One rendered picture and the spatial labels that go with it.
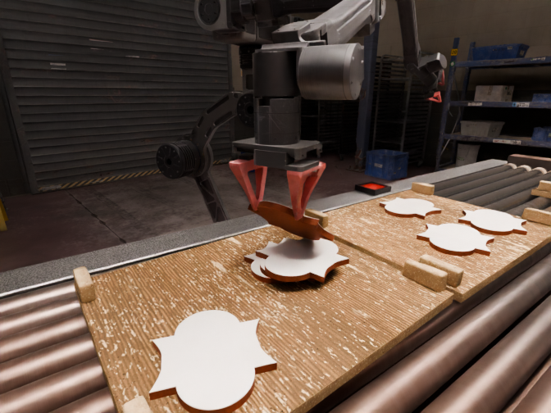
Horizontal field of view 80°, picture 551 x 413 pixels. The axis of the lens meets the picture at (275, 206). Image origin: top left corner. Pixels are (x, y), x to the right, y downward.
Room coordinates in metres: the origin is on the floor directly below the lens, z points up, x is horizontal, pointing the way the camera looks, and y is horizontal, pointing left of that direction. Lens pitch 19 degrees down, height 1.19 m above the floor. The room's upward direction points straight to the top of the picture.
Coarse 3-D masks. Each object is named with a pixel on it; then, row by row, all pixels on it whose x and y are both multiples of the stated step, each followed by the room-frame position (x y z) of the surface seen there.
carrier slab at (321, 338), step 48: (240, 240) 0.56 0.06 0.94; (96, 288) 0.40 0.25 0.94; (144, 288) 0.40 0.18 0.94; (192, 288) 0.40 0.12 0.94; (240, 288) 0.40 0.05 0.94; (288, 288) 0.40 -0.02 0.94; (336, 288) 0.40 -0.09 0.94; (384, 288) 0.40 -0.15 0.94; (96, 336) 0.30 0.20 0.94; (144, 336) 0.30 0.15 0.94; (288, 336) 0.30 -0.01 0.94; (336, 336) 0.30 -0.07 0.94; (384, 336) 0.30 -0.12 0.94; (144, 384) 0.24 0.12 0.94; (288, 384) 0.24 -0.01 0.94; (336, 384) 0.25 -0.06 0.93
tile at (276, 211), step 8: (248, 208) 0.47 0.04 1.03; (264, 208) 0.43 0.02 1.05; (272, 208) 0.41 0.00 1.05; (280, 208) 0.41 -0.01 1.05; (288, 208) 0.41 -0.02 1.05; (264, 216) 0.47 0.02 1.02; (272, 216) 0.45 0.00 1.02; (280, 216) 0.43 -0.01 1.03; (288, 216) 0.42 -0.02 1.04; (304, 216) 0.42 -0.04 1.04; (272, 224) 0.50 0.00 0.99; (280, 224) 0.48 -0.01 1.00; (288, 224) 0.46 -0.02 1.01; (296, 224) 0.44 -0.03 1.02; (304, 224) 0.42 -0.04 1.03; (312, 224) 0.41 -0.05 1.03; (296, 232) 0.49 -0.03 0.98; (304, 232) 0.47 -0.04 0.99; (312, 232) 0.45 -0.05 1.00; (320, 232) 0.43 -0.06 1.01; (328, 232) 0.45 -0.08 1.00
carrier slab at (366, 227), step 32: (352, 224) 0.64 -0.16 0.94; (384, 224) 0.64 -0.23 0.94; (416, 224) 0.64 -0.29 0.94; (384, 256) 0.50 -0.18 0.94; (416, 256) 0.50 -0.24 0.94; (448, 256) 0.50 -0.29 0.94; (480, 256) 0.50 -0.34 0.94; (512, 256) 0.50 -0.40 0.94; (448, 288) 0.40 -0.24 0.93; (480, 288) 0.42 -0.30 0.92
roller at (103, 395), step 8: (536, 200) 0.86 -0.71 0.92; (544, 200) 0.86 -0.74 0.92; (512, 208) 0.80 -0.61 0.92; (520, 208) 0.79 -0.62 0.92; (536, 208) 0.82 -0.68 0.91; (544, 208) 0.84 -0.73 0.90; (96, 392) 0.25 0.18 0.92; (104, 392) 0.25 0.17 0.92; (80, 400) 0.24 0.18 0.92; (88, 400) 0.24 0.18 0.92; (96, 400) 0.24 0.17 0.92; (104, 400) 0.24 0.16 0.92; (64, 408) 0.23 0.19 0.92; (72, 408) 0.23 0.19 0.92; (80, 408) 0.23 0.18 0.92; (88, 408) 0.23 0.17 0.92; (96, 408) 0.23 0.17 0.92; (104, 408) 0.23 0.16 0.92; (112, 408) 0.23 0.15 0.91
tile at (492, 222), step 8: (464, 216) 0.66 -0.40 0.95; (472, 216) 0.66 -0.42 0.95; (480, 216) 0.66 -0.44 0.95; (488, 216) 0.66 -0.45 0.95; (496, 216) 0.66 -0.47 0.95; (504, 216) 0.66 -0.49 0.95; (472, 224) 0.62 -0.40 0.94; (480, 224) 0.62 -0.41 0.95; (488, 224) 0.62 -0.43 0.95; (496, 224) 0.62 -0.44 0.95; (504, 224) 0.62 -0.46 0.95; (512, 224) 0.62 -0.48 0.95; (520, 224) 0.62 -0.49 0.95; (488, 232) 0.59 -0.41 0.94; (496, 232) 0.58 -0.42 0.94; (504, 232) 0.58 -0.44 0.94; (512, 232) 0.60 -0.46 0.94; (520, 232) 0.59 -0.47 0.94
